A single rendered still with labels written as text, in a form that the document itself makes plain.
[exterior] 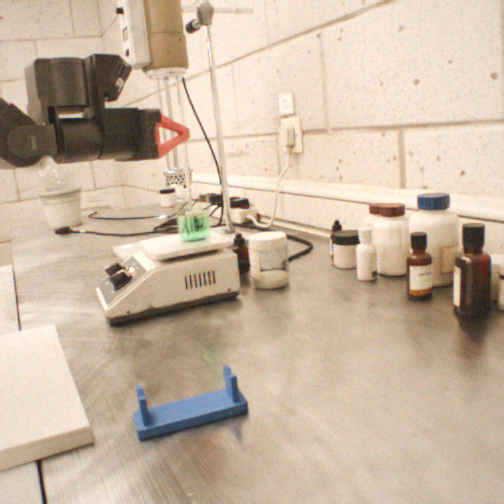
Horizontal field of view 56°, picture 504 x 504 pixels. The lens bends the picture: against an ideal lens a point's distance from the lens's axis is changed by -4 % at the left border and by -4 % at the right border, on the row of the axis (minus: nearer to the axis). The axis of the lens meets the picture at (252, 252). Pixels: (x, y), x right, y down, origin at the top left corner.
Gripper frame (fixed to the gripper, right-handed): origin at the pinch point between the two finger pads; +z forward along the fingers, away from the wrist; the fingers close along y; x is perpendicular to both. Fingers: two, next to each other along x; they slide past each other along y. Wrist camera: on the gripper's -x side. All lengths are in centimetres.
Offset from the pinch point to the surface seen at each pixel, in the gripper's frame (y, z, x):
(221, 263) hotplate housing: -6.3, 0.2, 19.0
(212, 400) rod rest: -28.5, -19.8, 24.4
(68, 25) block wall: 223, 83, -75
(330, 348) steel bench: -29.1, -3.6, 24.9
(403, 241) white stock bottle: -22.4, 23.3, 18.4
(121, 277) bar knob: 1.1, -12.2, 19.4
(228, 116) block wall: 57, 58, -7
